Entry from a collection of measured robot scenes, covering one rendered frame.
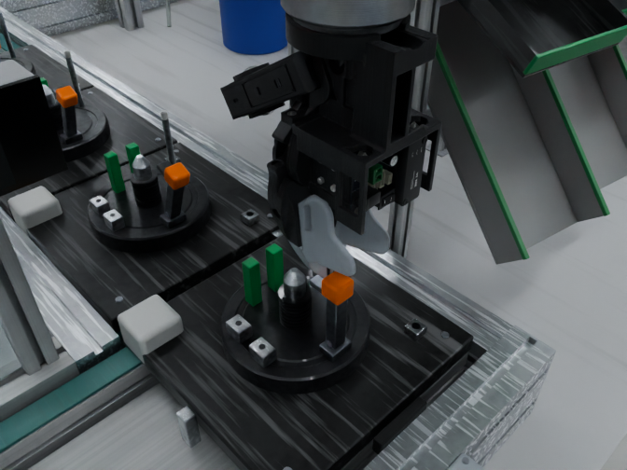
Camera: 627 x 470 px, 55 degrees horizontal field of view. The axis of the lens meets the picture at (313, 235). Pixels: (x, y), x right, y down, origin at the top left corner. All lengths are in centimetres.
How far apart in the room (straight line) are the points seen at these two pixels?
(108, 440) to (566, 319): 54
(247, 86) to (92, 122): 52
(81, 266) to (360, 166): 42
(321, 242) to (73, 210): 42
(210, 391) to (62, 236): 29
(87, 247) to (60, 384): 17
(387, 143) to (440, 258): 50
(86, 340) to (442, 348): 34
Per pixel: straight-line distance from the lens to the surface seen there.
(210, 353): 57
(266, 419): 52
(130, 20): 160
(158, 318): 58
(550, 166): 72
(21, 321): 58
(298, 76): 37
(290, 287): 52
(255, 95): 42
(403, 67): 33
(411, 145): 37
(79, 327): 65
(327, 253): 43
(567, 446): 68
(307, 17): 33
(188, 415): 54
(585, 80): 84
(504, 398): 57
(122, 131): 92
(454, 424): 55
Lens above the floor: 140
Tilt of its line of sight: 39 degrees down
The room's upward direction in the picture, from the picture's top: straight up
